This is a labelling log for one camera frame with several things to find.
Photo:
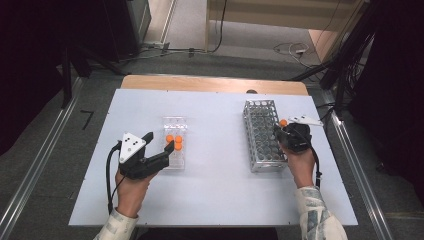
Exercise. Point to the clear acrylic tube rack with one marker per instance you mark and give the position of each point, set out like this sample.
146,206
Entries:
175,125

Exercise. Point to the beige desk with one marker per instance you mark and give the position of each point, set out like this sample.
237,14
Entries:
283,13

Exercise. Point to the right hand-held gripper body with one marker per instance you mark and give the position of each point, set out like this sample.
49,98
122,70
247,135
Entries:
298,138

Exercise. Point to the black curtain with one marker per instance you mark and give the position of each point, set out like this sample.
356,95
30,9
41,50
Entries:
393,83
26,66

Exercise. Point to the black metal stand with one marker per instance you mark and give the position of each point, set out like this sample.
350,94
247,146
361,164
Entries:
66,83

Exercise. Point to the metal test tube rack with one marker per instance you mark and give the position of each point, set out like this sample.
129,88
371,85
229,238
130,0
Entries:
263,133

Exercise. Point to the dark round object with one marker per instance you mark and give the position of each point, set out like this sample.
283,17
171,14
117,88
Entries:
251,91

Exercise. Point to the aluminium floor rail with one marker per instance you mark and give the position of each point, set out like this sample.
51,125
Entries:
168,23
353,160
43,153

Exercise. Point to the wooden panel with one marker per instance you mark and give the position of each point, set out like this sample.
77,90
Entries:
321,43

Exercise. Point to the dark cabinet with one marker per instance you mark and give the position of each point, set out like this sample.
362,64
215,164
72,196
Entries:
126,26

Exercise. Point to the person's right hand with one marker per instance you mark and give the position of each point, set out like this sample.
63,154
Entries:
301,166

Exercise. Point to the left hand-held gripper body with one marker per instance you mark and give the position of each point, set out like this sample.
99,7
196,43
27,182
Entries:
131,150

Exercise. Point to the person's left hand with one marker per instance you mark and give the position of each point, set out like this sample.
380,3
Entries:
130,193

